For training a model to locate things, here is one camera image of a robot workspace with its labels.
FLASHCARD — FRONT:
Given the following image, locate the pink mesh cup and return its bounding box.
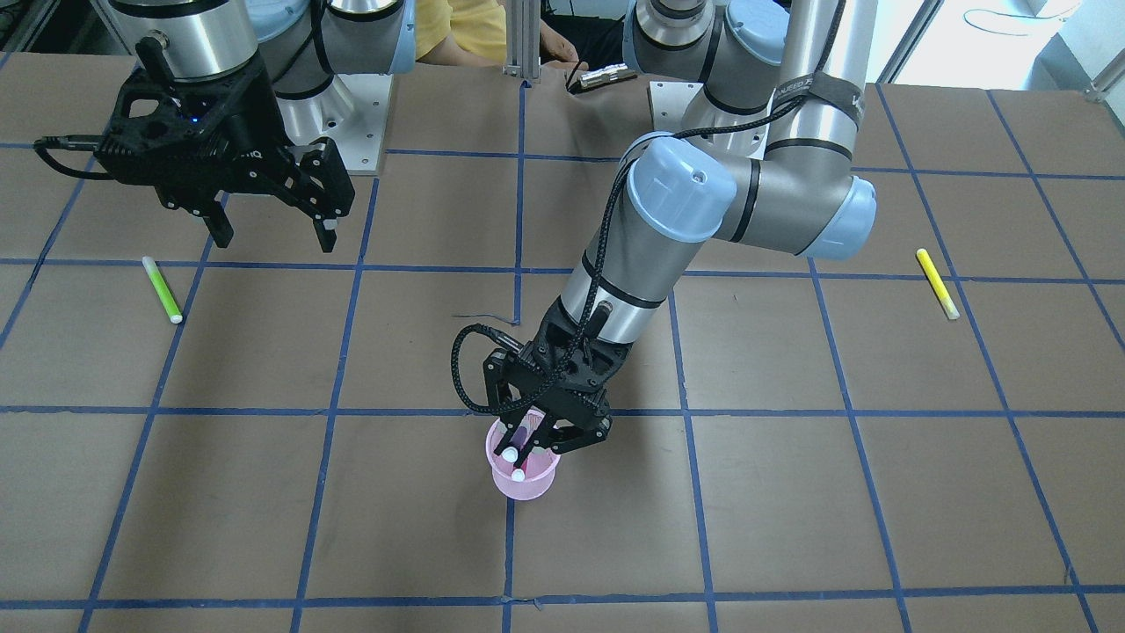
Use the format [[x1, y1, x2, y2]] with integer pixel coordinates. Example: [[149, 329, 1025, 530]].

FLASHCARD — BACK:
[[485, 407, 560, 500]]

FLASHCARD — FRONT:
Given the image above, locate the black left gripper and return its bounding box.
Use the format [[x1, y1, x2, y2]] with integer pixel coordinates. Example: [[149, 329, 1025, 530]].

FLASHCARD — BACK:
[[483, 300, 632, 455]]

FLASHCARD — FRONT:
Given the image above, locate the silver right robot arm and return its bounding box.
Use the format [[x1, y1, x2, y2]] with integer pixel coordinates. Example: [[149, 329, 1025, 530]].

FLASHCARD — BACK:
[[93, 1, 417, 252]]

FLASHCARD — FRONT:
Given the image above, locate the purple pen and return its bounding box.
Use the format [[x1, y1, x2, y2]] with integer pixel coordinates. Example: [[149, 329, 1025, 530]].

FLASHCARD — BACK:
[[501, 425, 530, 463]]

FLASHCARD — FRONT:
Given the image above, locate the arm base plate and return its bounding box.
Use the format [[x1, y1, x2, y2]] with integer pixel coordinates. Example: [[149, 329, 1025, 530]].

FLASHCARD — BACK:
[[277, 75, 395, 177], [648, 80, 703, 137]]

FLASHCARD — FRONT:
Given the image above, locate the yellow pen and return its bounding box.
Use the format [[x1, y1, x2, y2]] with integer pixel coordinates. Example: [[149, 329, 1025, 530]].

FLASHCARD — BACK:
[[915, 248, 961, 322]]

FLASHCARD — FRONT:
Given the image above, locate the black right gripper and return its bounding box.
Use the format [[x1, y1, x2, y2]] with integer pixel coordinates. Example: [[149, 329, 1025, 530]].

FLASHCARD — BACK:
[[93, 57, 356, 253]]

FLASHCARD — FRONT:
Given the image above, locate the green pen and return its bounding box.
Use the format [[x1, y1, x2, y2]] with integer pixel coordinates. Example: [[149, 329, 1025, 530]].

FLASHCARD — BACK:
[[141, 256, 185, 325]]

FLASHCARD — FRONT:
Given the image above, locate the aluminium frame post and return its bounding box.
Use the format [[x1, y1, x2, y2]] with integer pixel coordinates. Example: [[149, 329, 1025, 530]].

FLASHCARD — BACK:
[[503, 0, 540, 87]]

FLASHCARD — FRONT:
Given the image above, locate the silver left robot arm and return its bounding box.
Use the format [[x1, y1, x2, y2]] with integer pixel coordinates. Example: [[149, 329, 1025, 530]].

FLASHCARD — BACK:
[[483, 1, 878, 465]]

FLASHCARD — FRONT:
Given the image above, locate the person in yellow shirt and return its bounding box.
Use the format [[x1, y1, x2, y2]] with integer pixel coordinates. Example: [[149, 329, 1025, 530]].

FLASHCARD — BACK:
[[414, 1, 593, 69]]

